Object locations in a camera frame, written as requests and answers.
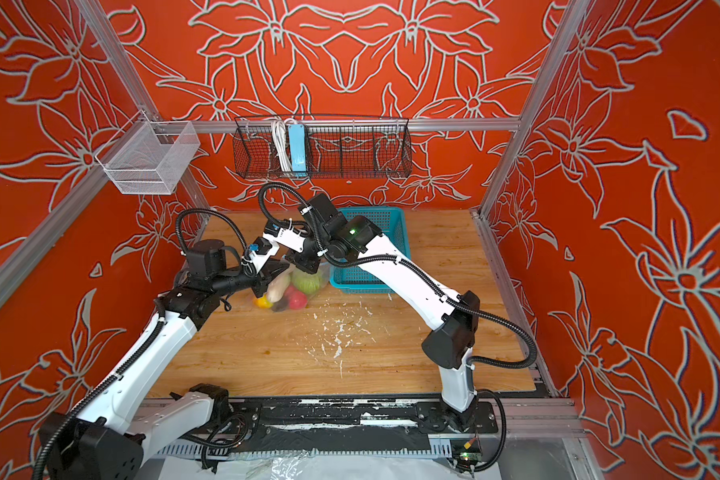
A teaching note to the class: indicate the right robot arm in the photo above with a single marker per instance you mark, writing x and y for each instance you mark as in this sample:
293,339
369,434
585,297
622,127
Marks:
452,317

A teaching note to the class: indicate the small circuit board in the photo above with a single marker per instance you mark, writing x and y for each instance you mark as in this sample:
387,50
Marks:
469,461

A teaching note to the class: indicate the red fruit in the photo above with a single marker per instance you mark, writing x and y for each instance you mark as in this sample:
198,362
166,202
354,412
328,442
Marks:
296,299

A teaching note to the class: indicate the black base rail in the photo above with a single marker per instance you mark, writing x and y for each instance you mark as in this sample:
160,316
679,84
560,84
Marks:
369,424

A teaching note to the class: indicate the clear zip top bag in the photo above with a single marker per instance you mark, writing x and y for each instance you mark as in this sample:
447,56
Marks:
282,306

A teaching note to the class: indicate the orange yellow mango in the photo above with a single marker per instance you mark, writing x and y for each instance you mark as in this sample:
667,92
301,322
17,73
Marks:
263,303

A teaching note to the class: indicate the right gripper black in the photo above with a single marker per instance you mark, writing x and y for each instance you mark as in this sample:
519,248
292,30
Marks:
304,263

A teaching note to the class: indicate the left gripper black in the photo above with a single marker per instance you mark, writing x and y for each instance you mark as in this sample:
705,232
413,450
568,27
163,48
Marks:
264,276

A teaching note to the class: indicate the black wire wall basket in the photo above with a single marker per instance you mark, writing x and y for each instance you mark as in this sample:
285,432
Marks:
338,147

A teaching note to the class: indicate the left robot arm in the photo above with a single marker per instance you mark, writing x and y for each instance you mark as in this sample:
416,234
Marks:
100,437

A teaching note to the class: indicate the white wire mesh basket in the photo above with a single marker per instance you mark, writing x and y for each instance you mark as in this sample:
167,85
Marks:
145,162

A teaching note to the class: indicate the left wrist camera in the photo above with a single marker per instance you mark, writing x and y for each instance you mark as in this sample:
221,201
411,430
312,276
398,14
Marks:
258,253

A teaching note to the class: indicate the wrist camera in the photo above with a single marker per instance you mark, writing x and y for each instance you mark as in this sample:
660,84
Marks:
286,236
258,253

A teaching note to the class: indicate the light blue box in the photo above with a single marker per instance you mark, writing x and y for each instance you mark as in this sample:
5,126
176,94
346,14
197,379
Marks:
297,143

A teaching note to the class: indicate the green cabbage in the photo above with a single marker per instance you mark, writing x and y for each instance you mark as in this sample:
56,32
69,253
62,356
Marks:
307,283

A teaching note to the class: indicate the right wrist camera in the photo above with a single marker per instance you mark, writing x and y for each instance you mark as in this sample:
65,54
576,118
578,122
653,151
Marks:
286,236

